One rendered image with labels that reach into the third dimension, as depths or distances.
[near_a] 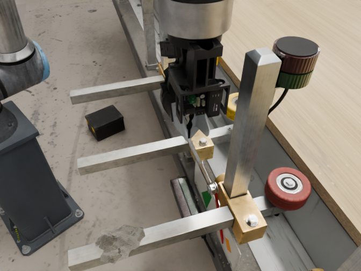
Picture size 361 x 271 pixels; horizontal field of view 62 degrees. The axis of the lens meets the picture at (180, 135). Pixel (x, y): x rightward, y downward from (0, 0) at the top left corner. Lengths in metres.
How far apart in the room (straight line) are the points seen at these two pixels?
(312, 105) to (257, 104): 0.38
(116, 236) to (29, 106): 1.94
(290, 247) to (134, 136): 1.33
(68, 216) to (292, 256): 1.13
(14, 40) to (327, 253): 1.05
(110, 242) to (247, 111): 0.32
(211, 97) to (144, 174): 1.36
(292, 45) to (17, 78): 0.94
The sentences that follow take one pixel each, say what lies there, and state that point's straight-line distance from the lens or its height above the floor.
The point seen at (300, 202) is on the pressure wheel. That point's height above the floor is 0.90.
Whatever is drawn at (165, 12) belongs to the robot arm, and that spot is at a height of 1.23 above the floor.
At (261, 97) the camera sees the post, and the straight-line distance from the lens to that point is 0.43.
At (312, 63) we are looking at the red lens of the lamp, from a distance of 0.43.
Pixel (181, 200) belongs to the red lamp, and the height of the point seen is 0.70.
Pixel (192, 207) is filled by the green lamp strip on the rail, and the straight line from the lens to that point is 0.78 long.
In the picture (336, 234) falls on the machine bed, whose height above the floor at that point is 0.77.
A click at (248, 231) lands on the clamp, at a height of 0.87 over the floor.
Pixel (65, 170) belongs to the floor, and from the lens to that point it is 1.87.
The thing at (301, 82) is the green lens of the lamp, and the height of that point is 1.13.
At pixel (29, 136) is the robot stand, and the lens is 1.22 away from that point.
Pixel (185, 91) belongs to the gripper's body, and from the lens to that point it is 0.41.
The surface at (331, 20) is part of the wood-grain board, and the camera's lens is 1.28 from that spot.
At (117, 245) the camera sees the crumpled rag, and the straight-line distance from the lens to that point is 0.56.
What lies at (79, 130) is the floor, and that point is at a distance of 2.08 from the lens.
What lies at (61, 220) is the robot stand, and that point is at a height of 0.03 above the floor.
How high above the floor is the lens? 1.36
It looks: 45 degrees down
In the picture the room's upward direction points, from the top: straight up
